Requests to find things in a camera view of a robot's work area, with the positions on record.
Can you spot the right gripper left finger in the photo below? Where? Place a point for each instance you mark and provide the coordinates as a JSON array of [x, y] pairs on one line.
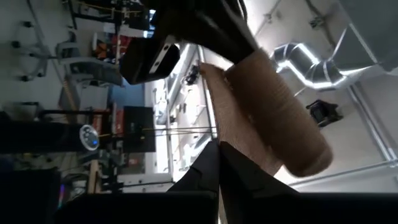
[[205, 177]]

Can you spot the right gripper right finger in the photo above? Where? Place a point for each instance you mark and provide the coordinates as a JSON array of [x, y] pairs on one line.
[[242, 180]]

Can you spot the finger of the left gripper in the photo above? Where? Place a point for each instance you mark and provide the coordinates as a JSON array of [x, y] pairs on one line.
[[230, 37]]

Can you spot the brown elastic bandage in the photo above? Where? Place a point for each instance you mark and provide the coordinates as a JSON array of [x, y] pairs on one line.
[[280, 118]]

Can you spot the red crate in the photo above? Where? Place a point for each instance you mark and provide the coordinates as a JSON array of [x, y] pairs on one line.
[[119, 119]]

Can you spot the black wall monitor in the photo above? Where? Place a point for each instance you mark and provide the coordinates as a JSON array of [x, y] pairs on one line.
[[140, 124]]

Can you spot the bent silver duct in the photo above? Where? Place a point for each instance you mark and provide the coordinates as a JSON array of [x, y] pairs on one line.
[[311, 71]]

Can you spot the black ceiling camera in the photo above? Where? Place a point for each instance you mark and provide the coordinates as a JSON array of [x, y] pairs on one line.
[[323, 113]]

